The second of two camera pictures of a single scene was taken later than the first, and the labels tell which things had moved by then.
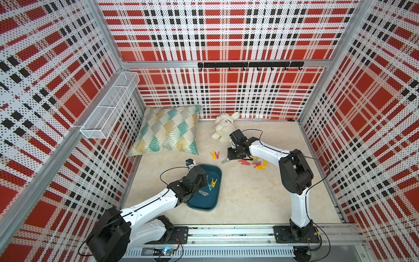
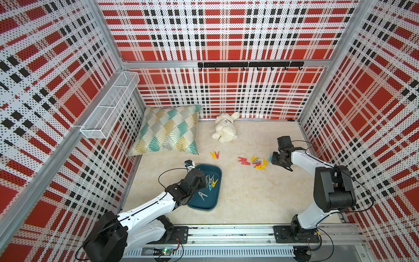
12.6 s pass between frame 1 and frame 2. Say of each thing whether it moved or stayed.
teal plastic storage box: stayed
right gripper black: moved
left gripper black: stayed
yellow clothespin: stayed
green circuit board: stayed
